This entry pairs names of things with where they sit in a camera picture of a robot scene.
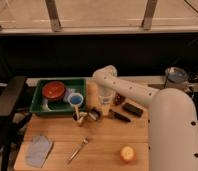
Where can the bunch of dark grapes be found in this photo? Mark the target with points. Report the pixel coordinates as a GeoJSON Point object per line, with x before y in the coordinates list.
{"type": "Point", "coordinates": [118, 99]}

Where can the wooden handled scoop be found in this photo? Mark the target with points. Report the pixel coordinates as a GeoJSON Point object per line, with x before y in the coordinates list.
{"type": "Point", "coordinates": [80, 116]}

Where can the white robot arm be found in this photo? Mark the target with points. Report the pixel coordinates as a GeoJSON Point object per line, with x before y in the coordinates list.
{"type": "Point", "coordinates": [173, 127]}

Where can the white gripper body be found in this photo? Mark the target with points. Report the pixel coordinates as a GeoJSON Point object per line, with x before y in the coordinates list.
{"type": "Point", "coordinates": [105, 92]}

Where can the metal fork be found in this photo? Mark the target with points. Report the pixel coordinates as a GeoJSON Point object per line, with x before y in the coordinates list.
{"type": "Point", "coordinates": [78, 149]}

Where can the white spoon in bin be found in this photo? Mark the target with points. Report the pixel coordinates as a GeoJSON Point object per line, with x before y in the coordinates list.
{"type": "Point", "coordinates": [45, 105]}

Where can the black office chair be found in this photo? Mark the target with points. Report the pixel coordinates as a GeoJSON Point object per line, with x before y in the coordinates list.
{"type": "Point", "coordinates": [8, 129]}

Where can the green plastic bin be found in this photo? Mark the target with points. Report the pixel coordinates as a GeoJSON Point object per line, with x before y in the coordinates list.
{"type": "Point", "coordinates": [62, 106]}

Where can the black rectangular block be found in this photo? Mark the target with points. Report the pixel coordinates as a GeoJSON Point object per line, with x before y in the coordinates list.
{"type": "Point", "coordinates": [132, 109]}

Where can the grey blue cloth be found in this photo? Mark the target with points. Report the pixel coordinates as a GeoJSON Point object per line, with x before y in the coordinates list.
{"type": "Point", "coordinates": [38, 151]}

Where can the red bowl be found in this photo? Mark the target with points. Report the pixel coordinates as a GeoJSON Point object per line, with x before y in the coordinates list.
{"type": "Point", "coordinates": [54, 90]}

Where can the blue cup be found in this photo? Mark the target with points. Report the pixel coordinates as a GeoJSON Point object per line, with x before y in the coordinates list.
{"type": "Point", "coordinates": [75, 99]}

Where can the yellow red apple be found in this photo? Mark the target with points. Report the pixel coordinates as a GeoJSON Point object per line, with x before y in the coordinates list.
{"type": "Point", "coordinates": [127, 154]}

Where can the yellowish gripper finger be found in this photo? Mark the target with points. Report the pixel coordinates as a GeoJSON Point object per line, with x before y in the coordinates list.
{"type": "Point", "coordinates": [105, 103]}

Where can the black dish brush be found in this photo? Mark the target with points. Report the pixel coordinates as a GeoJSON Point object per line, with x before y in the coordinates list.
{"type": "Point", "coordinates": [96, 114]}

